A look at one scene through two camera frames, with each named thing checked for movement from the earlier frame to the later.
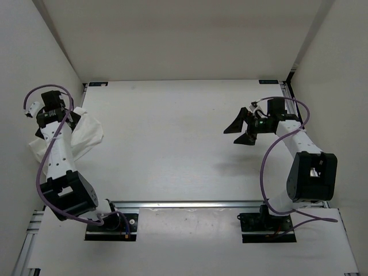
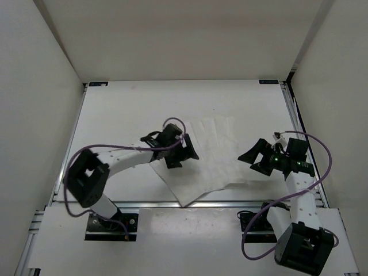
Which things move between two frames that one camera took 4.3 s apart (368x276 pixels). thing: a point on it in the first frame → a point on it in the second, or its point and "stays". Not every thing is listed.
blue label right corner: (268, 81) stays
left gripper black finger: (39, 133) → (172, 163)
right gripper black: (236, 126) → (261, 146)
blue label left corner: (98, 83) stays
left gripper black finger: (75, 118) → (189, 151)
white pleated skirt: (87, 133) → (220, 165)
